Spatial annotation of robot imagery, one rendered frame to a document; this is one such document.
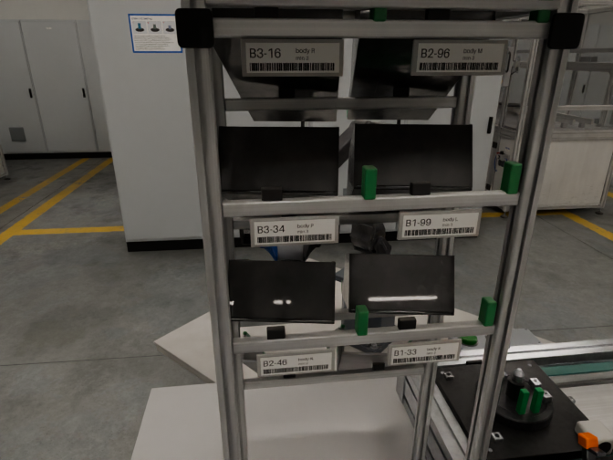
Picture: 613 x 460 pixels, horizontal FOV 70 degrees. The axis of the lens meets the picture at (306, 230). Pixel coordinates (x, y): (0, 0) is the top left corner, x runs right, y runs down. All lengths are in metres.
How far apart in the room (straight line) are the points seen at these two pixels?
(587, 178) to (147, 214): 4.40
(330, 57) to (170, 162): 3.42
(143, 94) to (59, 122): 4.69
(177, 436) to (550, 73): 0.92
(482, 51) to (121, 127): 3.50
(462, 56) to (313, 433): 0.80
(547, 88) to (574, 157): 4.85
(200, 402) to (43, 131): 7.61
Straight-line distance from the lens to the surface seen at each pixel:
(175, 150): 3.76
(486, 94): 4.10
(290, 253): 0.76
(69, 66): 8.16
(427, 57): 0.43
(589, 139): 5.36
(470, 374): 1.05
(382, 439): 1.03
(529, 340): 1.22
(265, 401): 1.10
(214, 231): 0.44
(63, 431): 2.48
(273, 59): 0.40
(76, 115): 8.22
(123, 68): 3.76
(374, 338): 0.52
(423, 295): 0.57
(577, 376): 1.20
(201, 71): 0.41
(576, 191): 5.49
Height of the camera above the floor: 1.60
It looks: 22 degrees down
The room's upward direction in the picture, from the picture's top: straight up
